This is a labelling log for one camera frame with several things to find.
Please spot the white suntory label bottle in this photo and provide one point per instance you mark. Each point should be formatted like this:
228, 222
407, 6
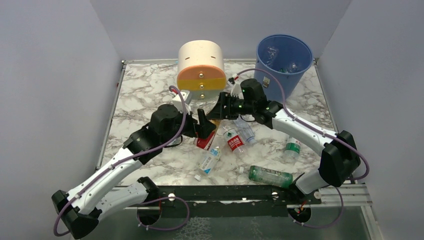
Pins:
208, 162

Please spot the blue label clear bottle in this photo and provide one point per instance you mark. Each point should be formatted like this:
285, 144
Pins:
272, 54

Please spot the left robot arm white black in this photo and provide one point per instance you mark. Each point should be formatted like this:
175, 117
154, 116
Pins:
82, 208

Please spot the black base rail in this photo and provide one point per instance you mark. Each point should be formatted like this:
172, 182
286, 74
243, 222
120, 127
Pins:
221, 201

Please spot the blue plastic bin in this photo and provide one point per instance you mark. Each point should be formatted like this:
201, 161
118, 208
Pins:
281, 61

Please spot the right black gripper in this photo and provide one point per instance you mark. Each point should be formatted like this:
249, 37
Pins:
228, 106

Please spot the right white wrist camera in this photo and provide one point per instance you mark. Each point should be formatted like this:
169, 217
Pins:
236, 89

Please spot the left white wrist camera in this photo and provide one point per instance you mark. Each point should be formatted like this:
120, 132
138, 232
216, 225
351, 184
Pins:
179, 102

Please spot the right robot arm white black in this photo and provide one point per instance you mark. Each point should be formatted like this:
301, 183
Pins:
339, 157

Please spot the dark green label bottle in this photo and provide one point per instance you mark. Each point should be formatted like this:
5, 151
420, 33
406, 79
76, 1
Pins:
291, 68

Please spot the green white label bottle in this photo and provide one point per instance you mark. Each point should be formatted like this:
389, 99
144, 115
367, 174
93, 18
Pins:
292, 148

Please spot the green tinted bottle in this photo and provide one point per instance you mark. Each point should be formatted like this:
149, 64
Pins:
270, 177

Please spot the clear blue tinted bottle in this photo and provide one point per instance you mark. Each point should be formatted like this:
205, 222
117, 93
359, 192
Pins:
244, 129

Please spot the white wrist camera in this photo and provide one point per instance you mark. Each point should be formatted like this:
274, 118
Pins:
236, 89
179, 102

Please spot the gold red label bottle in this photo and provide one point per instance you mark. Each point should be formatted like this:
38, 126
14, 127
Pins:
206, 143

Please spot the red nongfu label bottle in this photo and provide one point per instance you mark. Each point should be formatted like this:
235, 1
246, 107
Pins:
234, 140

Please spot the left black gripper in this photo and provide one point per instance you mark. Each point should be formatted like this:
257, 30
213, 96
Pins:
195, 125

